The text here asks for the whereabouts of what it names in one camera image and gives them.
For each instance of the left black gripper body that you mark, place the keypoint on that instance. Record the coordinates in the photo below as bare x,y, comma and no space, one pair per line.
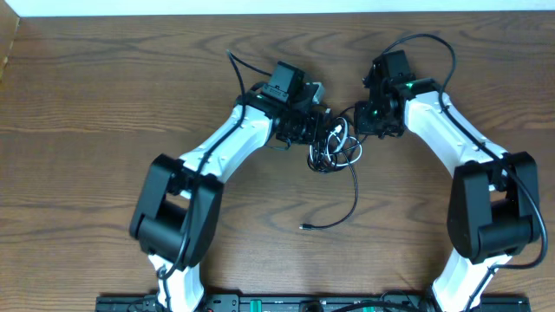
303,127

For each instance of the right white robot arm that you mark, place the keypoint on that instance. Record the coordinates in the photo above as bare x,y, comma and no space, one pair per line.
493,211

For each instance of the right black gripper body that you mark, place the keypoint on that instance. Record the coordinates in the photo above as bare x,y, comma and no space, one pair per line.
371,120

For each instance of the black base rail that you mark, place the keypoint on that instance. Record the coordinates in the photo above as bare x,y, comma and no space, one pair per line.
235,303

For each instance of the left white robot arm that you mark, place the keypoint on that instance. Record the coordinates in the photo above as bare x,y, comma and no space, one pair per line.
176,215

